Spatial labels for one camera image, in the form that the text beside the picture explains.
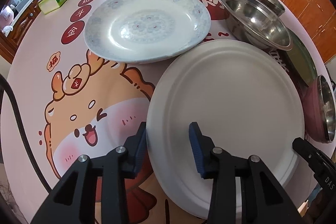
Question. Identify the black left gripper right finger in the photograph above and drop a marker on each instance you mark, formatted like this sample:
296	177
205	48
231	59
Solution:
263	199

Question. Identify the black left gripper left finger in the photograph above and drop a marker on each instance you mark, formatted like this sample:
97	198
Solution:
73	198

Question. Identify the pink steel bowl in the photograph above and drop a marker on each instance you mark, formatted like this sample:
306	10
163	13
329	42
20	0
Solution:
319	111

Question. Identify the white paper plate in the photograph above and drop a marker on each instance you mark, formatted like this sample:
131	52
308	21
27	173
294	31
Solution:
240	97

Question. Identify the green plate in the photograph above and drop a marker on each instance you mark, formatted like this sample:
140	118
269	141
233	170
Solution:
300	60

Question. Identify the large stainless steel bowl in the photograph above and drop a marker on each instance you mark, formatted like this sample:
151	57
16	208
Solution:
253	22

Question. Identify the blue patterned ceramic plate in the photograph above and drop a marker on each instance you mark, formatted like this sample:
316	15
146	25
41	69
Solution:
146	31

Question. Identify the cartoon printed table mat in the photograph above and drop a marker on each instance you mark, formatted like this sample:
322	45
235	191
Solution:
96	104

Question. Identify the orange wooden cabinet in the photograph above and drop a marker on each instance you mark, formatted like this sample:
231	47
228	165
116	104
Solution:
318	19

